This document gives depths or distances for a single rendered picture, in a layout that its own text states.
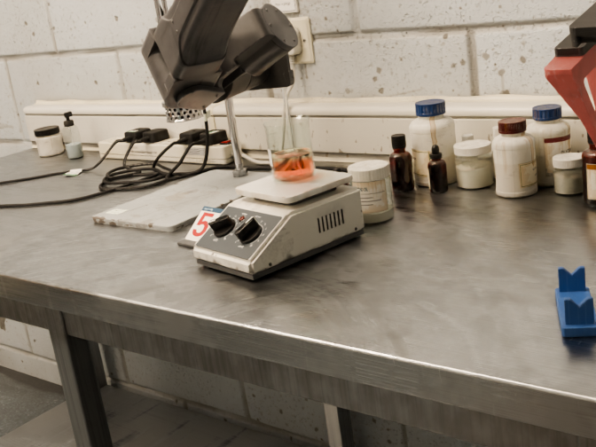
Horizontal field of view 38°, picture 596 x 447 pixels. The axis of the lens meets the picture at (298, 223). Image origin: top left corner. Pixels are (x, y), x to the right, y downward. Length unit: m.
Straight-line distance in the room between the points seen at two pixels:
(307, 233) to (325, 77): 0.60
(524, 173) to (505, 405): 0.55
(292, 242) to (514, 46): 0.54
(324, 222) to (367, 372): 0.31
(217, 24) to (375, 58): 0.76
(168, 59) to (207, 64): 0.04
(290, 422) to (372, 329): 1.17
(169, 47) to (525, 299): 0.45
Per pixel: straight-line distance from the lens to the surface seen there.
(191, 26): 0.86
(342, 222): 1.16
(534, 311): 0.93
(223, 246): 1.13
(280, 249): 1.10
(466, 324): 0.91
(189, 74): 0.91
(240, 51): 0.96
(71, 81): 2.23
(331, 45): 1.65
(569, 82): 0.61
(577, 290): 0.95
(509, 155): 1.29
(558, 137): 1.33
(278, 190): 1.15
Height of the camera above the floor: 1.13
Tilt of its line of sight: 17 degrees down
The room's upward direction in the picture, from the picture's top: 8 degrees counter-clockwise
